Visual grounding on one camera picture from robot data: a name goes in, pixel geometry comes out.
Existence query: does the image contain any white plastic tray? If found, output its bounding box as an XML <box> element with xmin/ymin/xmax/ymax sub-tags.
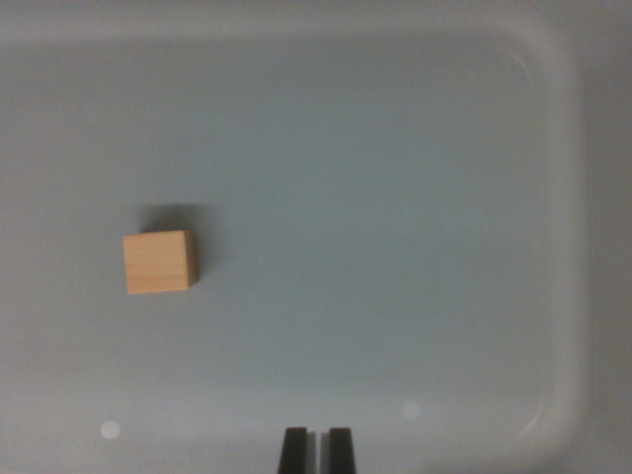
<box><xmin>0</xmin><ymin>0</ymin><xmax>632</xmax><ymax>474</ymax></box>

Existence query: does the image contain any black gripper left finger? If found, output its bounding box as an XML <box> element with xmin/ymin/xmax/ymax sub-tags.
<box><xmin>276</xmin><ymin>427</ymin><xmax>320</xmax><ymax>474</ymax></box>

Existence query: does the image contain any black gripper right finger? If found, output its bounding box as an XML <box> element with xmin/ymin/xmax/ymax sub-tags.
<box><xmin>319</xmin><ymin>427</ymin><xmax>358</xmax><ymax>474</ymax></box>

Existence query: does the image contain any light wooden cube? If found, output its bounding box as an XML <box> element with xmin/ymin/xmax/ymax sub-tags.
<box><xmin>122</xmin><ymin>229</ymin><xmax>200</xmax><ymax>296</ymax></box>

